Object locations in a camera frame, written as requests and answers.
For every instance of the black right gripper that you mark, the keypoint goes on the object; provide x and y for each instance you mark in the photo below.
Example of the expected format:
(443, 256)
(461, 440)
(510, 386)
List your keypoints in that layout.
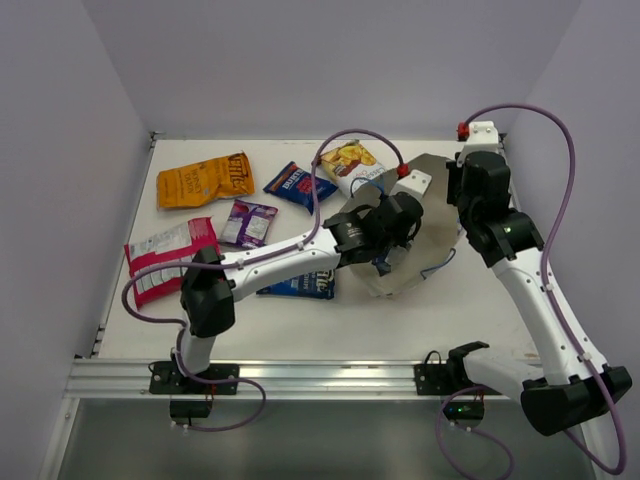
(455, 173)

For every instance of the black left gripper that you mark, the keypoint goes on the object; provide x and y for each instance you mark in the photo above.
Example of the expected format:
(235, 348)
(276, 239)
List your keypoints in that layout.
(396, 245)

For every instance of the blue checkered paper bag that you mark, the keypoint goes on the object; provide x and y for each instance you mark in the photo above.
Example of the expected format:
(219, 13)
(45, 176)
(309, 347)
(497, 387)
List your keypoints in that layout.
(432, 247)

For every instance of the brown snack packet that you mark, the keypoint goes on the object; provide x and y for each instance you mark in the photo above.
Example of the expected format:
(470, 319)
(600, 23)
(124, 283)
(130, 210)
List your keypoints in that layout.
(350, 165)

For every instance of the blue white snack packet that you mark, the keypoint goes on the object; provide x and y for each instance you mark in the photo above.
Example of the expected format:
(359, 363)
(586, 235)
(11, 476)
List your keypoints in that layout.
(315, 285)

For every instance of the small blue snack packet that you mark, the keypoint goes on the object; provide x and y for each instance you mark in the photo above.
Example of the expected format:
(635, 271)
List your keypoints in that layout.
(294, 184)

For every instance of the purple candy packet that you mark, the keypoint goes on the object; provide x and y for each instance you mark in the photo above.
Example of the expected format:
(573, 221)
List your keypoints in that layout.
(247, 225)

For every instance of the orange snack packet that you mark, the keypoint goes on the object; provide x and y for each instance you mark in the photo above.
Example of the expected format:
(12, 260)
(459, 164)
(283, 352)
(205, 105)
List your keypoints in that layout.
(198, 184)

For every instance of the pink snack packet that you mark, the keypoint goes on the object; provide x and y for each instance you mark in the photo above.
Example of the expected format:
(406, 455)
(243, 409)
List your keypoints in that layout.
(179, 243)

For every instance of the dark blue snack packet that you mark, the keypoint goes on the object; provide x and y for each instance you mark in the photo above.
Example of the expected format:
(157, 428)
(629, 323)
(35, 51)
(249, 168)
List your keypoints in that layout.
(389, 260)

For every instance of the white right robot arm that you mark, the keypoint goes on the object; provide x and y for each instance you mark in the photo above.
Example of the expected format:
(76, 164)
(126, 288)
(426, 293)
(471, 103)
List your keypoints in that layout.
(575, 382)

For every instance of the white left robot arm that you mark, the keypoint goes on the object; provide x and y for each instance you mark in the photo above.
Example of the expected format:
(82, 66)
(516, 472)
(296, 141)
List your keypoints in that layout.
(213, 284)

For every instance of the black right controller box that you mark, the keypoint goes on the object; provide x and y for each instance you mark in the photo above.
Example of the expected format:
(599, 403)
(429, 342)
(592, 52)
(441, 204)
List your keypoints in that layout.
(465, 410)

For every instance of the black controller box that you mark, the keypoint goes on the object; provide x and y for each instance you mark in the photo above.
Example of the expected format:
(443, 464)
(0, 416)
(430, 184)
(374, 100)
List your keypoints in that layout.
(188, 410)
(465, 410)

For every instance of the black left controller box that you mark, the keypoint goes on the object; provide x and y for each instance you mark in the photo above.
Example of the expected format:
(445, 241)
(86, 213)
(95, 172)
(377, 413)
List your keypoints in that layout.
(188, 410)

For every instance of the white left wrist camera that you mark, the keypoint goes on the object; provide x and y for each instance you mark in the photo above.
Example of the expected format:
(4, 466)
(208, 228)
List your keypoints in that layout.
(415, 184)

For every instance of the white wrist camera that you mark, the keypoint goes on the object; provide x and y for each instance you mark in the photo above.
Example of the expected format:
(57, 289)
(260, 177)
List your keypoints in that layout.
(415, 184)
(477, 136)

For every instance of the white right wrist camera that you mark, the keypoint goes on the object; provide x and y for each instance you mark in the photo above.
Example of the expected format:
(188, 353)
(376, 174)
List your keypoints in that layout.
(477, 136)

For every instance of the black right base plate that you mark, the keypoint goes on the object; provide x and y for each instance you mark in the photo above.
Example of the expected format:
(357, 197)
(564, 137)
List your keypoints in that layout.
(435, 376)

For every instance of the aluminium mounting rail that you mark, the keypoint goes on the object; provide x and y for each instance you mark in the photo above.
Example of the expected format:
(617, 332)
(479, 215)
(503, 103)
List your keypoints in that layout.
(377, 380)

